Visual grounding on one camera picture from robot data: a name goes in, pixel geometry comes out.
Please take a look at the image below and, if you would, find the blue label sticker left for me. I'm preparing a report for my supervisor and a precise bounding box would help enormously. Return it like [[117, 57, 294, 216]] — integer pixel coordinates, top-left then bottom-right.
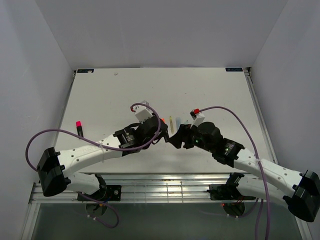
[[76, 68, 94, 74]]

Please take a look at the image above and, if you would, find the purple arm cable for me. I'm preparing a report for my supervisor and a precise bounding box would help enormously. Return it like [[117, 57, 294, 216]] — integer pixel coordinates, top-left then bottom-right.
[[193, 106, 272, 240], [25, 102, 162, 228]]

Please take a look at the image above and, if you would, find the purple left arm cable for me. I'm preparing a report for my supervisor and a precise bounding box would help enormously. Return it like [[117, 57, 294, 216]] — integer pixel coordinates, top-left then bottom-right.
[[25, 102, 162, 228]]

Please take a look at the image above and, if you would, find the blue label sticker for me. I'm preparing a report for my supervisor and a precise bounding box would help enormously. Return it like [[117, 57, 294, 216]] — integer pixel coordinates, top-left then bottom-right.
[[225, 67, 243, 72], [76, 68, 94, 74]]

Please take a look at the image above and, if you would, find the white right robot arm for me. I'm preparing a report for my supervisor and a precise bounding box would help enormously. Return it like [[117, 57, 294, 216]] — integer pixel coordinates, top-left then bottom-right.
[[168, 122, 320, 223]]

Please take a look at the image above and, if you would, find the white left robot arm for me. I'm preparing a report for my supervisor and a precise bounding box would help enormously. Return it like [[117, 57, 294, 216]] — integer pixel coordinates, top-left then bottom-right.
[[36, 116, 168, 200]]

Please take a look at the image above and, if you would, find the pastel blue highlighter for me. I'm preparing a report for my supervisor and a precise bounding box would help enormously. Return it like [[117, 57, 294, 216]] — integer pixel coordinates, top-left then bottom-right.
[[175, 117, 182, 131]]

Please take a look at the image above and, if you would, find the black pink-capped highlighter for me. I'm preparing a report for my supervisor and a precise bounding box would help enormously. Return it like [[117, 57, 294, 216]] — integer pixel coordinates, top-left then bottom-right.
[[75, 121, 84, 138]]

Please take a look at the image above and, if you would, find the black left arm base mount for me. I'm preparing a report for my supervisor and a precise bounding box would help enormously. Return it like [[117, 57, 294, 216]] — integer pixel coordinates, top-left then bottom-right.
[[84, 185, 122, 202]]

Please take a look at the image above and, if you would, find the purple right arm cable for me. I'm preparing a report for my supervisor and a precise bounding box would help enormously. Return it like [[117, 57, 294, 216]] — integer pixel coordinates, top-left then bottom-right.
[[193, 106, 272, 240]]

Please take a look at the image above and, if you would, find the thin yellow highlighter pen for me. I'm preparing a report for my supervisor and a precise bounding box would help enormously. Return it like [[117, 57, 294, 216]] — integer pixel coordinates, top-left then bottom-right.
[[169, 115, 175, 135]]

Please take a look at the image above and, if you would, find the blue label sticker right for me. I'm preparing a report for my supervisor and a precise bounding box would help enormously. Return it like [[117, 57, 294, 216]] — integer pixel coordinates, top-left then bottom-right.
[[225, 67, 243, 72]]

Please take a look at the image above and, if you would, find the aluminium table rail frame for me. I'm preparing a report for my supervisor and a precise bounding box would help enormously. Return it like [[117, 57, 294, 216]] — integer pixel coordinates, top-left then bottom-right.
[[29, 173, 286, 206]]

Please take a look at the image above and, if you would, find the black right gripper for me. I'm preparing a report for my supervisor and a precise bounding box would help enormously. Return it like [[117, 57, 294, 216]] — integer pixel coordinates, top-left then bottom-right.
[[167, 122, 214, 153]]

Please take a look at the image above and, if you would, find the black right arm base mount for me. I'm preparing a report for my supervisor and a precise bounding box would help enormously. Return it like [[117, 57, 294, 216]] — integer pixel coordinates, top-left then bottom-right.
[[206, 172, 256, 201]]

